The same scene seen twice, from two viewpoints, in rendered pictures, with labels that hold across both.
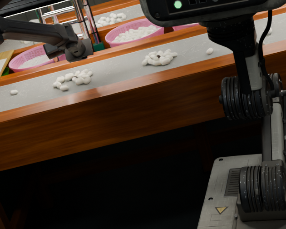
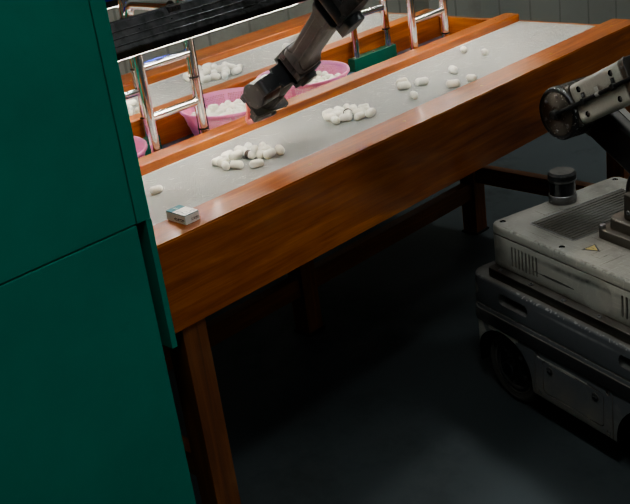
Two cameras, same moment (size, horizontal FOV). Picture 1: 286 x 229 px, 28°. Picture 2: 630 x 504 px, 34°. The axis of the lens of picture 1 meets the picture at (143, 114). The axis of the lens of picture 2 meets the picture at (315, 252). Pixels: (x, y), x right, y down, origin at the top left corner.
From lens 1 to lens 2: 192 cm
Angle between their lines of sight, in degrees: 44
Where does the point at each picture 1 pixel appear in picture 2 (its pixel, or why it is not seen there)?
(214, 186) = (543, 238)
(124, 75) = (328, 136)
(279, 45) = (512, 70)
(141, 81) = (394, 125)
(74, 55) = (270, 106)
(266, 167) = not seen: outside the picture
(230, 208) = (601, 244)
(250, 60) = not seen: outside the picture
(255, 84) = not seen: outside the picture
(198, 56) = (402, 102)
